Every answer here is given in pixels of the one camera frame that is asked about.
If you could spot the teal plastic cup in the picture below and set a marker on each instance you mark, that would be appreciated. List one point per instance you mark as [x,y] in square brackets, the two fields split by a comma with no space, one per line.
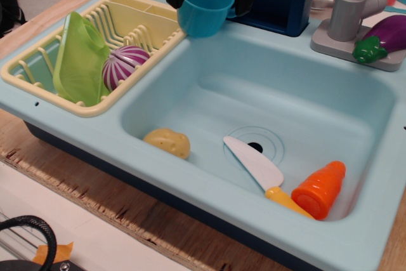
[204,18]

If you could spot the light blue toy sink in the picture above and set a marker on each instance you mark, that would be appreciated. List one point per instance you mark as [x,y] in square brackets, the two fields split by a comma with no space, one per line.
[304,108]

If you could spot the purple white toy onion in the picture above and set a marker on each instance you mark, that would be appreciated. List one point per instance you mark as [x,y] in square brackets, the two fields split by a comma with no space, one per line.
[121,63]

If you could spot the grey toy faucet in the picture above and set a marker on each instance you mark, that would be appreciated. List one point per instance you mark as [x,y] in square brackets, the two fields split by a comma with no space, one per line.
[339,35]

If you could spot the green plastic plate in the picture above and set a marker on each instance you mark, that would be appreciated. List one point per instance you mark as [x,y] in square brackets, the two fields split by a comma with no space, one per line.
[79,63]

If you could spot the teal plastic utensil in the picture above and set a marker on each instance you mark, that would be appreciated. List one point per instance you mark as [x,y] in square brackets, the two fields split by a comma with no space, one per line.
[392,9]

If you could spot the purple toy eggplant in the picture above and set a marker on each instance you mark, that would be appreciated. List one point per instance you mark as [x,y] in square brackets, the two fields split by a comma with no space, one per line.
[387,36]

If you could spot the yellow toy potato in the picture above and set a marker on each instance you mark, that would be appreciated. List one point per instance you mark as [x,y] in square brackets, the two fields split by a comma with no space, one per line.
[170,141]

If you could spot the black bag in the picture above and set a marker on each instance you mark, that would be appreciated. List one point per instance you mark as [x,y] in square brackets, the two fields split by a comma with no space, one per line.
[11,14]

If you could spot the orange toy carrot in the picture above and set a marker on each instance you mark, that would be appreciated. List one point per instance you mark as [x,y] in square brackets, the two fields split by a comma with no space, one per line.
[318,192]

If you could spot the orange tape piece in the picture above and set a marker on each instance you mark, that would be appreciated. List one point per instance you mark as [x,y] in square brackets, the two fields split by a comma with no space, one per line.
[63,252]

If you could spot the white toy knife yellow handle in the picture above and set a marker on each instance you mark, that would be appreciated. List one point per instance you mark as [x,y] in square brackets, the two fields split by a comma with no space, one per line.
[266,174]

